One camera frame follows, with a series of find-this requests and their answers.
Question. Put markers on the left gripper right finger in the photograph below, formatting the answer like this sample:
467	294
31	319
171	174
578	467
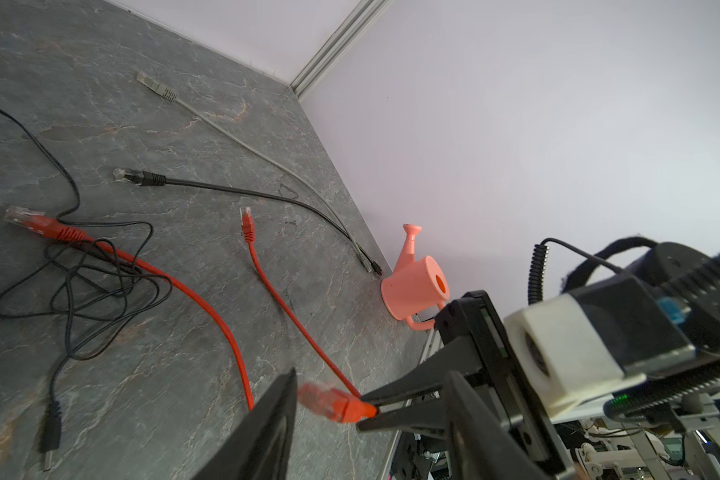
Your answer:
478	448

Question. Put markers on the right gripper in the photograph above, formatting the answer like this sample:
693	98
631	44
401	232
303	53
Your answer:
476	346

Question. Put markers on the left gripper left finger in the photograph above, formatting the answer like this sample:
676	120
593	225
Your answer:
259	448

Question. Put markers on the black power adapter with cable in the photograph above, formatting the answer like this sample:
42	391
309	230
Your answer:
100	294

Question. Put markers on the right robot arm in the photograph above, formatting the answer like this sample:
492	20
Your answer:
679	398

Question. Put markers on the pink watering can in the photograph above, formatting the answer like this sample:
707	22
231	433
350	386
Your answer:
415	285

